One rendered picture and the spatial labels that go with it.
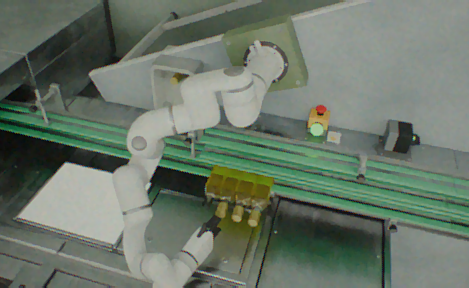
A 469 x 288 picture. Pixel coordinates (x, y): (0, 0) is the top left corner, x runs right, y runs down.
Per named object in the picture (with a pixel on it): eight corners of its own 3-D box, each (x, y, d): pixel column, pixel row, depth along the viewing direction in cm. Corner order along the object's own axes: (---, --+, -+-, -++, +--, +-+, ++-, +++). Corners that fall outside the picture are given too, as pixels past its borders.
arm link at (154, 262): (129, 266, 114) (146, 265, 107) (153, 240, 121) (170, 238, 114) (160, 303, 118) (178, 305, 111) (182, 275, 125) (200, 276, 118)
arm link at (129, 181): (172, 197, 111) (181, 192, 126) (151, 124, 112) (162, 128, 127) (117, 213, 111) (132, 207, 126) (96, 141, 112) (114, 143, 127)
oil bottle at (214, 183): (220, 161, 161) (203, 199, 145) (220, 150, 157) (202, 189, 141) (234, 164, 160) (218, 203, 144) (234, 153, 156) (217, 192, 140)
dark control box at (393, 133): (383, 135, 147) (383, 149, 141) (389, 118, 142) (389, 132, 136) (406, 139, 146) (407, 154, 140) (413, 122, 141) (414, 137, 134)
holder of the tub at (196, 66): (165, 112, 170) (158, 122, 165) (160, 54, 152) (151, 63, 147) (203, 119, 167) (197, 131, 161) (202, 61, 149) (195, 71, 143)
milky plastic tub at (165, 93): (163, 102, 167) (154, 114, 160) (159, 54, 152) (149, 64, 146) (203, 110, 163) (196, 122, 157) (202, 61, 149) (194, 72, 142)
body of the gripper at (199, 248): (196, 277, 124) (216, 251, 132) (195, 258, 118) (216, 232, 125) (177, 265, 127) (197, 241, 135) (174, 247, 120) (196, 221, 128)
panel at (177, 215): (65, 164, 174) (13, 223, 149) (64, 159, 172) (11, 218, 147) (267, 212, 157) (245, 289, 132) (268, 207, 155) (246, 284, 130)
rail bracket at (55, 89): (66, 100, 178) (34, 131, 161) (56, 67, 167) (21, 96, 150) (75, 102, 177) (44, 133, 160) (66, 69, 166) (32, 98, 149)
